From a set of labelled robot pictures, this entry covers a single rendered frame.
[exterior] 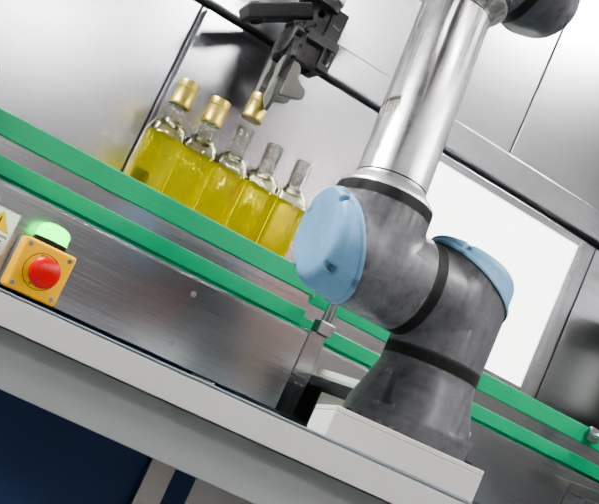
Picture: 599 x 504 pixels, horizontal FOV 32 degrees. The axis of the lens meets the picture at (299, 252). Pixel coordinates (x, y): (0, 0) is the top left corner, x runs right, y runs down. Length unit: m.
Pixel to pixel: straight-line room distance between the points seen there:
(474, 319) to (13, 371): 0.51
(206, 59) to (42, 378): 0.81
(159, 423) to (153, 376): 0.07
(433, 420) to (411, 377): 0.05
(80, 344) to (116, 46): 0.79
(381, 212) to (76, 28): 0.80
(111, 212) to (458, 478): 0.62
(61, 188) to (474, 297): 0.59
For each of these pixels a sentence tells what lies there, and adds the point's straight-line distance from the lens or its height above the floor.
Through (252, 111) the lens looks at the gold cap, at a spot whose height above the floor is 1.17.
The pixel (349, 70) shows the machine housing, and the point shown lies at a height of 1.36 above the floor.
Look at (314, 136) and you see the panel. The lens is 1.87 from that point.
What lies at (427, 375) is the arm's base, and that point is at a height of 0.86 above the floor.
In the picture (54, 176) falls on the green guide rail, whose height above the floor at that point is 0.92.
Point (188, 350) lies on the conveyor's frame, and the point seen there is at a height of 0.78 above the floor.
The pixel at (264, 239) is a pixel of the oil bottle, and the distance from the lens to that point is 1.67.
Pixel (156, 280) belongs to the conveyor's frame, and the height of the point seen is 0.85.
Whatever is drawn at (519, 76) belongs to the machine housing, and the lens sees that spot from 2.14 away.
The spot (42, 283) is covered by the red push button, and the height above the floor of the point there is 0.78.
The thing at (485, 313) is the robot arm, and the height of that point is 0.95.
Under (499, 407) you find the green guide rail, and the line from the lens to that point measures 1.90.
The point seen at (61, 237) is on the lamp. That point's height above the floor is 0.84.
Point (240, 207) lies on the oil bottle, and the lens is 1.65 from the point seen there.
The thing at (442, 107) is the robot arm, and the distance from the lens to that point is 1.22.
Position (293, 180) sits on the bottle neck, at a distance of 1.71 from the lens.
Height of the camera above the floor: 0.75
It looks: 9 degrees up
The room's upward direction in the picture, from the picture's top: 25 degrees clockwise
